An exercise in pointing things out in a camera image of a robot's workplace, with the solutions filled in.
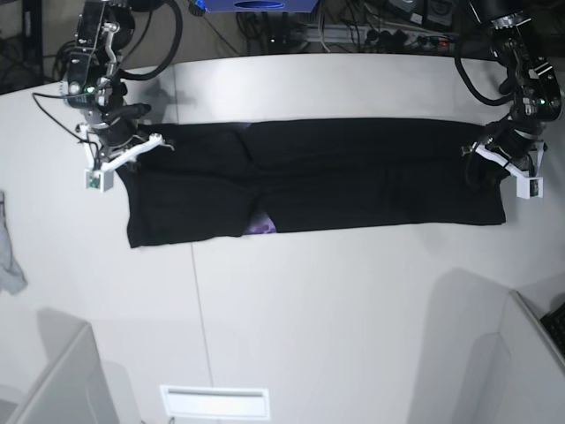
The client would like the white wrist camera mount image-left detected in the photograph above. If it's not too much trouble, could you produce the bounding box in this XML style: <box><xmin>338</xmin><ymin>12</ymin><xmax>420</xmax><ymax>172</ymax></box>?
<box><xmin>75</xmin><ymin>123</ymin><xmax>175</xmax><ymax>193</ymax></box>

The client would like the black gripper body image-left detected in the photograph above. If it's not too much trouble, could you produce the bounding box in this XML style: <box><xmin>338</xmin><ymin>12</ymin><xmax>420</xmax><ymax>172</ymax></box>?
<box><xmin>83</xmin><ymin>103</ymin><xmax>152</xmax><ymax>162</ymax></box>

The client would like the white partition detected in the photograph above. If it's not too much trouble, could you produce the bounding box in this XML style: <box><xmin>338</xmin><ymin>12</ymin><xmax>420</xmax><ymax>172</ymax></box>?
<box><xmin>1</xmin><ymin>308</ymin><xmax>143</xmax><ymax>423</ymax></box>
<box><xmin>458</xmin><ymin>289</ymin><xmax>565</xmax><ymax>424</ymax></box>

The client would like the white cable slot plate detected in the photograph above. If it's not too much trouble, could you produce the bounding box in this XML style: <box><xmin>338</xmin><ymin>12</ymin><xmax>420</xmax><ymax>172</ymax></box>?
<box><xmin>160</xmin><ymin>385</ymin><xmax>271</xmax><ymax>420</ymax></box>

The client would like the white wrist camera mount image-right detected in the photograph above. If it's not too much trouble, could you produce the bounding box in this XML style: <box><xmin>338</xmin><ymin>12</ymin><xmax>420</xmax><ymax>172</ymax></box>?
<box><xmin>461</xmin><ymin>135</ymin><xmax>547</xmax><ymax>200</ymax></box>

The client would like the grey cloth at table edge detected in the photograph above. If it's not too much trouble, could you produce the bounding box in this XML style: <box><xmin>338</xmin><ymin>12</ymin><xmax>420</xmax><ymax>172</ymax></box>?
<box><xmin>0</xmin><ymin>192</ymin><xmax>27</xmax><ymax>296</ymax></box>

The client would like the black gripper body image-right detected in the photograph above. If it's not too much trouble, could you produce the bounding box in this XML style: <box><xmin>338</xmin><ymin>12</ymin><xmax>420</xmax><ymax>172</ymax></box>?
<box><xmin>480</xmin><ymin>121</ymin><xmax>545</xmax><ymax>170</ymax></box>

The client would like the black T-shirt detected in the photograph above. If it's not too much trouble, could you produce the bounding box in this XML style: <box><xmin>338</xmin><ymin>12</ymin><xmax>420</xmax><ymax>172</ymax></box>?
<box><xmin>118</xmin><ymin>117</ymin><xmax>506</xmax><ymax>247</ymax></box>

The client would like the white partition right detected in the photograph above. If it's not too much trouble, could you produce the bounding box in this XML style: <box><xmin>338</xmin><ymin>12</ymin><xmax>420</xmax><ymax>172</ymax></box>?
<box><xmin>458</xmin><ymin>289</ymin><xmax>565</xmax><ymax>424</ymax></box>

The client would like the black keyboard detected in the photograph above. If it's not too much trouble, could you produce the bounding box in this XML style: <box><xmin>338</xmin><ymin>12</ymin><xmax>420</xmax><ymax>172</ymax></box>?
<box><xmin>541</xmin><ymin>304</ymin><xmax>565</xmax><ymax>354</ymax></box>

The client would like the white partition left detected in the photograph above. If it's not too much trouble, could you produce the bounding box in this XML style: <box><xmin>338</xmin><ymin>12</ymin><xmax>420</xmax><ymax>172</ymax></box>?
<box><xmin>1</xmin><ymin>308</ymin><xmax>143</xmax><ymax>423</ymax></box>

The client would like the blue box with oval logo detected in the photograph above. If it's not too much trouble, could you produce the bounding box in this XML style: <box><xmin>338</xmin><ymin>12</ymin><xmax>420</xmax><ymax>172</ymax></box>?
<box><xmin>199</xmin><ymin>0</ymin><xmax>319</xmax><ymax>13</ymax></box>

